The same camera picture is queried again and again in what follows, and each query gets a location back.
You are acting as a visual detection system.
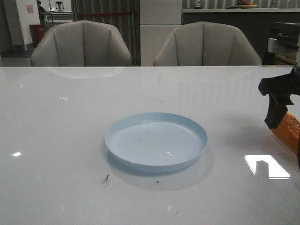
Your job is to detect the orange corn cob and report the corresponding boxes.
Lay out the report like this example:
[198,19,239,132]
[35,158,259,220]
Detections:
[271,112,300,155]

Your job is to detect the right beige upholstered chair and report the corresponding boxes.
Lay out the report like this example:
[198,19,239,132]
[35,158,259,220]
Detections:
[153,22,262,67]

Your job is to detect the red barrier belt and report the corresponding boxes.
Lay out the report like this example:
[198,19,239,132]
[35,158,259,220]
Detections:
[79,12,132,17]

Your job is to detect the white cabinet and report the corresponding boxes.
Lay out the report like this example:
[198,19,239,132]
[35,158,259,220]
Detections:
[140,0,182,66]

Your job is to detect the left beige upholstered chair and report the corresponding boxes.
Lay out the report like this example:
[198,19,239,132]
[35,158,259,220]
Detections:
[30,20,132,67]

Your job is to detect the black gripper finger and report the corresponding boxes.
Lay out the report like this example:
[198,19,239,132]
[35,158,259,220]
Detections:
[265,93,293,129]

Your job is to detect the light blue round plate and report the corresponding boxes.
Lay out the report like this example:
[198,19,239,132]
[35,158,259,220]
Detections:
[105,112,208,173]

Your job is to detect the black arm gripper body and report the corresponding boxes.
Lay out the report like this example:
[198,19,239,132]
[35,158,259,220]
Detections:
[258,68,300,95]

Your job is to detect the red trash bin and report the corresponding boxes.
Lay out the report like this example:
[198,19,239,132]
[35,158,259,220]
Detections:
[29,24,45,47]

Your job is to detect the beige upholstered chair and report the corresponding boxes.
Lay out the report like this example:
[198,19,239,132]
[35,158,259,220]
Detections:
[30,20,132,67]
[153,22,262,67]

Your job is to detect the dark grey counter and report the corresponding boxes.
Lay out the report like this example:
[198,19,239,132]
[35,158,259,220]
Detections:
[181,8,300,63]

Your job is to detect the fruit bowl on counter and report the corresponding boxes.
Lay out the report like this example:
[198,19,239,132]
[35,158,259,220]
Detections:
[236,0,257,9]

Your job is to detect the background metal table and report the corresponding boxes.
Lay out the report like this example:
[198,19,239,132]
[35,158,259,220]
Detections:
[42,11,73,23]

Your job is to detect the person in background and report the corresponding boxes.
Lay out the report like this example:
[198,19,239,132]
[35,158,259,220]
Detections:
[37,0,45,25]

